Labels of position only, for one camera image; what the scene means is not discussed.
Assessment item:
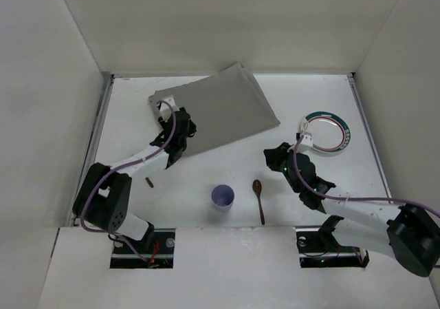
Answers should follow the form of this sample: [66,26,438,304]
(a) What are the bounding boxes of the brown wooden spoon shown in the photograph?
[252,180,265,226]

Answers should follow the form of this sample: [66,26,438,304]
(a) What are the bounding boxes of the grey cloth placemat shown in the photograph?
[148,63,281,157]

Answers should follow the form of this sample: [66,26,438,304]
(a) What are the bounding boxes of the white plate green red rim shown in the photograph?
[299,111,351,154]

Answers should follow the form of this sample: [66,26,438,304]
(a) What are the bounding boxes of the brown wooden fork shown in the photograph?
[145,178,154,188]

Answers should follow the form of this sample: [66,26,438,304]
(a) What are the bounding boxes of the lilac plastic cup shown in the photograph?
[211,184,235,212]

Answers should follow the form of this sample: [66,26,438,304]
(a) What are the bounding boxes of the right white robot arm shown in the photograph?
[263,142,439,277]

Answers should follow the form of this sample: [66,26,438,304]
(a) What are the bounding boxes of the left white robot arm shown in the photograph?
[72,100,197,242]

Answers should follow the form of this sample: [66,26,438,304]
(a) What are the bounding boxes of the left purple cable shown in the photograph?
[79,100,178,262]

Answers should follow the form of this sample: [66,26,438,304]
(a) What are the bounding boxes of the purple cable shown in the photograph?
[79,100,178,262]
[294,135,440,220]

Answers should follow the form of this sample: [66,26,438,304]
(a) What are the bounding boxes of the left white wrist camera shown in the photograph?
[156,96,179,121]

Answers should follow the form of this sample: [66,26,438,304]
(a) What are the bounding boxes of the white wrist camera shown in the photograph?
[156,96,179,121]
[297,132,314,148]

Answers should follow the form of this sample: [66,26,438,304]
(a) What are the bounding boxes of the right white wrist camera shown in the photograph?
[297,132,314,148]

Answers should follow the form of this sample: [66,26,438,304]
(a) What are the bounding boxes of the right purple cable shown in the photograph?
[294,135,440,220]

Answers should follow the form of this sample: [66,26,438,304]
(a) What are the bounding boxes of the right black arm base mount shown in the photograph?
[296,216,370,268]

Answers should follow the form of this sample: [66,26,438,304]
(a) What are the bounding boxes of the right aluminium frame rail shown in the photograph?
[347,73,391,198]

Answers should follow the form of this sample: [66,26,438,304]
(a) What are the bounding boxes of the aluminium frame rail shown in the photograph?
[70,72,115,226]
[347,73,391,198]

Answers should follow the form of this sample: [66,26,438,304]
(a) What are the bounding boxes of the left aluminium frame rail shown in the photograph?
[70,72,115,226]

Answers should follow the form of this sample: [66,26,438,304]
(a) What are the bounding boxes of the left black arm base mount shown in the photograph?
[108,226,176,269]

